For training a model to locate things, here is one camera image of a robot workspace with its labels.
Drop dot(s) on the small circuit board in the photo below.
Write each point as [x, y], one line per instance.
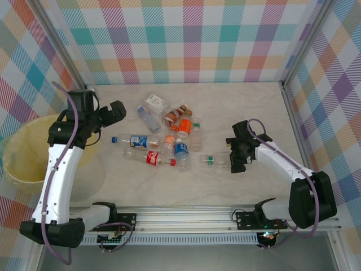
[268, 235]
[110, 238]

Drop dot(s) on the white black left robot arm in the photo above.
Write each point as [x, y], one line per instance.
[59, 175]

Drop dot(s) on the aluminium side rail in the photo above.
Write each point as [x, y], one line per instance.
[293, 118]

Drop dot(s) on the clear bottle green label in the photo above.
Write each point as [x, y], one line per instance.
[196, 137]
[214, 162]

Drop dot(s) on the clear bottle orange label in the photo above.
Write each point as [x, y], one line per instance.
[169, 140]

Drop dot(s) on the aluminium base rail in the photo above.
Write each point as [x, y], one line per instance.
[183, 218]

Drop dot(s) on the brown drink bottle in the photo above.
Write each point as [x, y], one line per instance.
[175, 114]

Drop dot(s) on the orange bottle white cap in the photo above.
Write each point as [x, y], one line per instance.
[184, 126]

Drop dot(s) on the blue-label bottle white cap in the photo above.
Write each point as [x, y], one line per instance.
[181, 150]

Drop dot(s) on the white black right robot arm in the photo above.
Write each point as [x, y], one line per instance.
[282, 161]

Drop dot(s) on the aluminium frame post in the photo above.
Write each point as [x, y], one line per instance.
[60, 45]
[307, 42]

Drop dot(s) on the red-label cola bottle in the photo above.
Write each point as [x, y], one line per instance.
[153, 158]

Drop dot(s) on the blue-cap blue-label clear bottle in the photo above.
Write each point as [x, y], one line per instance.
[139, 141]

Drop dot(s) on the clear box green-white label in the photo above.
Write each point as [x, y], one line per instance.
[156, 102]

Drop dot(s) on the blue-tinted bottle white cap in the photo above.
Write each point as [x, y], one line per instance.
[149, 120]

